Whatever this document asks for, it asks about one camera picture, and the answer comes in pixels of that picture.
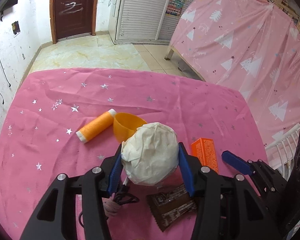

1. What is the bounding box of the orange thread spool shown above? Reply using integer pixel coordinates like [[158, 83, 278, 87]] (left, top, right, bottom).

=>
[[76, 109, 117, 144]]

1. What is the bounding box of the orange cardboard box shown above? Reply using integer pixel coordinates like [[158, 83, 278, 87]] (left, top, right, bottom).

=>
[[191, 138, 219, 173]]

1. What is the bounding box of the pink star tablecloth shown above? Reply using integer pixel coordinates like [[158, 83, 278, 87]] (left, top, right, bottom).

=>
[[0, 68, 267, 239]]

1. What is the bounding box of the dark red door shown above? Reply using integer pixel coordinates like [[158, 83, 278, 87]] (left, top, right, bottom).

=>
[[50, 0, 98, 44]]

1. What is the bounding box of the brown snack wrapper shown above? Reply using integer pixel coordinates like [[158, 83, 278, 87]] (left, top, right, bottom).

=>
[[146, 184, 197, 232]]

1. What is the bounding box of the pink tree-print bed curtain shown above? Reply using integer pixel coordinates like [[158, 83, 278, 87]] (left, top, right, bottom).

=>
[[170, 0, 300, 144]]

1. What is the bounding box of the white metal chair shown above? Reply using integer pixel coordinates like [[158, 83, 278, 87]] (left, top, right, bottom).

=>
[[265, 123, 300, 180]]

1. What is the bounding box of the black television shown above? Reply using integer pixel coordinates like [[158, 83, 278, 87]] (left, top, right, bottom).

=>
[[0, 0, 18, 12]]

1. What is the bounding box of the black usb cable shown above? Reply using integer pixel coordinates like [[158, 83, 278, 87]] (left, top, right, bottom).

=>
[[77, 179, 141, 228]]

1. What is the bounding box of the white paper ball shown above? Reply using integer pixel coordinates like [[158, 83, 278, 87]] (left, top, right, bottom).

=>
[[121, 122, 179, 186]]

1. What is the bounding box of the orange plastic half shell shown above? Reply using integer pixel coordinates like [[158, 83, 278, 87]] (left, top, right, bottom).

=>
[[113, 112, 147, 143]]

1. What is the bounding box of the white louvered wardrobe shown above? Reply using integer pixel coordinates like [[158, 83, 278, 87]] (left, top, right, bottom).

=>
[[108, 0, 194, 45]]

